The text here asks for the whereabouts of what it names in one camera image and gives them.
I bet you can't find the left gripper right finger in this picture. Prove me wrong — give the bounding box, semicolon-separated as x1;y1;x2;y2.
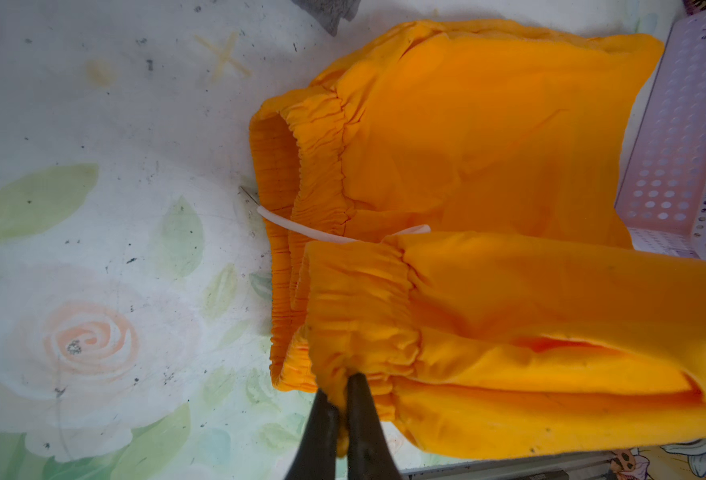
347;373;402;480

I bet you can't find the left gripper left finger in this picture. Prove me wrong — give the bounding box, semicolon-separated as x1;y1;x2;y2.
285;390;340;480

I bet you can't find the orange garment with drawstring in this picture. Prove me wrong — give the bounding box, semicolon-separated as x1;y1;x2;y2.
249;20;706;459

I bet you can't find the lilac perforated plastic basket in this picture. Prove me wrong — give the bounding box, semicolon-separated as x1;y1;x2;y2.
615;10;706;261

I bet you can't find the grey terry towel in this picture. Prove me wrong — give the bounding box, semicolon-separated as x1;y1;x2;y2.
292;0;360;36

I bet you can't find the aluminium rail frame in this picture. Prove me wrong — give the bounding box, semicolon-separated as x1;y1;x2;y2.
401;451;614;479

